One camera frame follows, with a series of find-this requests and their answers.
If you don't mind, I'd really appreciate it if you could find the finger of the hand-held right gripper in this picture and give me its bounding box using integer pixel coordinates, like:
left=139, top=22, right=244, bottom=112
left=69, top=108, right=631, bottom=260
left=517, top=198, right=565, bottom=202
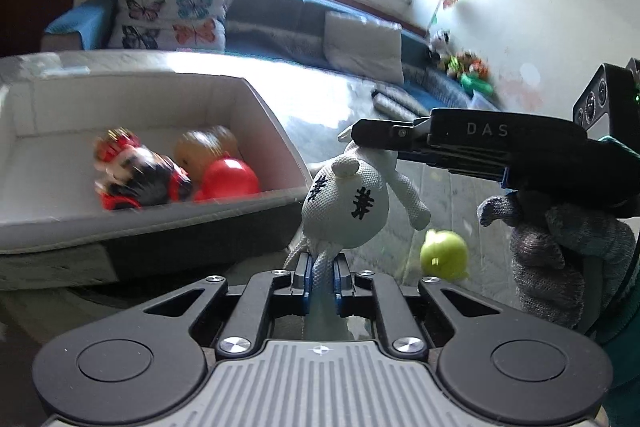
left=395, top=148, right=507, bottom=182
left=348, top=118, right=434, bottom=152

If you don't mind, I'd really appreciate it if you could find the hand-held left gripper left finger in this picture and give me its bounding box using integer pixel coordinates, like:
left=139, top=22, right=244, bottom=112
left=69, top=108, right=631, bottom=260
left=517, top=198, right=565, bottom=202
left=142, top=254, right=314, bottom=356

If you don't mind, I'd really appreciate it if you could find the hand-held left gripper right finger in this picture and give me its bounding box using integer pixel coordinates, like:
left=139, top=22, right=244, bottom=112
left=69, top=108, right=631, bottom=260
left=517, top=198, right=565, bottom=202
left=332, top=255, right=503, bottom=360

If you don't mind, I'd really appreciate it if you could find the yellow-green round toy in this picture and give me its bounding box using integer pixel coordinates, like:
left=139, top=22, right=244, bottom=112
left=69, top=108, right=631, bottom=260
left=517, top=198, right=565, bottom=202
left=419, top=229, right=470, bottom=282

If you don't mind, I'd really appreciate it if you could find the red round toy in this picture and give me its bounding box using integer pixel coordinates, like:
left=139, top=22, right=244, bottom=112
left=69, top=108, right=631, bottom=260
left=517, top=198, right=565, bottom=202
left=192, top=157, right=261, bottom=202

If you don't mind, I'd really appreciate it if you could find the brown round toy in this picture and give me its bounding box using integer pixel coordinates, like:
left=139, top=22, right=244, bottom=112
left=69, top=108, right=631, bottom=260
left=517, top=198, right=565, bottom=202
left=175, top=127, right=242, bottom=182

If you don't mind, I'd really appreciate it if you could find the red and black doll toy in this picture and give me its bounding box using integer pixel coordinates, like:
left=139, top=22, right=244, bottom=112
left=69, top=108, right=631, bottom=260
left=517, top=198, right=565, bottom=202
left=92, top=129, right=194, bottom=210

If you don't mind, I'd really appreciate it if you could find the white cardboard box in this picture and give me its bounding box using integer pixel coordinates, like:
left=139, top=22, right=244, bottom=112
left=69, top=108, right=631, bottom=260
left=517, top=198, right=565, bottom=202
left=0, top=67, right=314, bottom=292

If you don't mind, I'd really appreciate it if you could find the person's right hand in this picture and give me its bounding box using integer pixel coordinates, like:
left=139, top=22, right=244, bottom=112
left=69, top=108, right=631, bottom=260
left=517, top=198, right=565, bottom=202
left=477, top=195, right=637, bottom=331

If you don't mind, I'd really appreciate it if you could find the green toy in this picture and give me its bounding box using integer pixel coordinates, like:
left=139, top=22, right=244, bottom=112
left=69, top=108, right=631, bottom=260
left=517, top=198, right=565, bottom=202
left=460, top=74, right=493, bottom=96

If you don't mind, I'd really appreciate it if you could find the plain white pillow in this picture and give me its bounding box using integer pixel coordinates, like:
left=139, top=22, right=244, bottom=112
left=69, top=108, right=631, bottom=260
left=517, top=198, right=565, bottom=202
left=324, top=11, right=405, bottom=85

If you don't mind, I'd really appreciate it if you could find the orange plush toy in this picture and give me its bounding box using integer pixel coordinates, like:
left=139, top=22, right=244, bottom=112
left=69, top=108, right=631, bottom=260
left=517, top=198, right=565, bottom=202
left=452, top=52, right=492, bottom=80

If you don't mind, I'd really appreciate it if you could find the black and white plush toy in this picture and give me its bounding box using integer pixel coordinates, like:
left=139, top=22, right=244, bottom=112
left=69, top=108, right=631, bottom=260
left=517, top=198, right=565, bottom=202
left=428, top=29, right=452, bottom=60

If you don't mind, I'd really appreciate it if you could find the blue sofa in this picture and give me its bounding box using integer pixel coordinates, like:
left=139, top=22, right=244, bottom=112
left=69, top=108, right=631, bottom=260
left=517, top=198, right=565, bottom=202
left=40, top=0, right=501, bottom=110

